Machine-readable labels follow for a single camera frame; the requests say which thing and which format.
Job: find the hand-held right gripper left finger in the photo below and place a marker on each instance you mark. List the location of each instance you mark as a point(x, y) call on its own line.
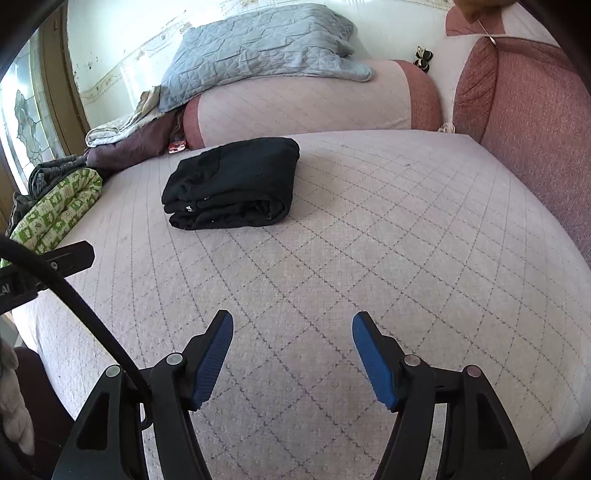
point(210, 364)

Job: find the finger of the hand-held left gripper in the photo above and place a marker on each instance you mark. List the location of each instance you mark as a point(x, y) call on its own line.
point(74, 258)

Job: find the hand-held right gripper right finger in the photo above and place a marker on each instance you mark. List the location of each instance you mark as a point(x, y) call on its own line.
point(374, 360)

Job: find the black pants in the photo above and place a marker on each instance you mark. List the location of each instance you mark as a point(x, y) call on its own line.
point(240, 184)

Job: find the person's left hand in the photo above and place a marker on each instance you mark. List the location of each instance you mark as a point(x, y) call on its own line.
point(11, 397)

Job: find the green patterned cloth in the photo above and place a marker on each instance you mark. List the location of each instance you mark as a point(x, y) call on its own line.
point(60, 207)

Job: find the grey plaid cloth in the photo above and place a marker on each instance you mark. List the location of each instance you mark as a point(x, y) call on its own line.
point(46, 170)

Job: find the purple folded cloth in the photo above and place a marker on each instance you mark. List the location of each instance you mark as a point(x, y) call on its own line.
point(134, 147)

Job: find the pink quilted sofa bed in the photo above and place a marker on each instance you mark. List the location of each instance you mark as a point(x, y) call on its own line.
point(369, 230)

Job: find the beige folded cloth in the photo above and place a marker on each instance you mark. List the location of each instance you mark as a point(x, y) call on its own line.
point(120, 129)

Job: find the wooden glass door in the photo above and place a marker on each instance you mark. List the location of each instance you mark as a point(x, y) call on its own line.
point(27, 115)

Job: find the small red packet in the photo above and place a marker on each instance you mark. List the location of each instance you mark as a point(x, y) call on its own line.
point(177, 146)

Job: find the pink bolster cushion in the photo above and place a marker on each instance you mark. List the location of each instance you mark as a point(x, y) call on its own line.
point(300, 110)

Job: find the grey-blue quilted blanket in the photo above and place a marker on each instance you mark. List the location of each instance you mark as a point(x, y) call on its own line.
point(258, 50)

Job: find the red backrest cushion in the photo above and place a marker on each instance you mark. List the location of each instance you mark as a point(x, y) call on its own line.
point(545, 115)

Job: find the black hair clip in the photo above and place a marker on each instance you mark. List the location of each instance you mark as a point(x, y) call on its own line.
point(422, 59)

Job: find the brown cloth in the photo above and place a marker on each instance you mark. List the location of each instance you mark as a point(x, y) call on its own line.
point(475, 7)

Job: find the pink and white pillow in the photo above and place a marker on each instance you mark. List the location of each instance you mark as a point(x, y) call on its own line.
point(521, 23)

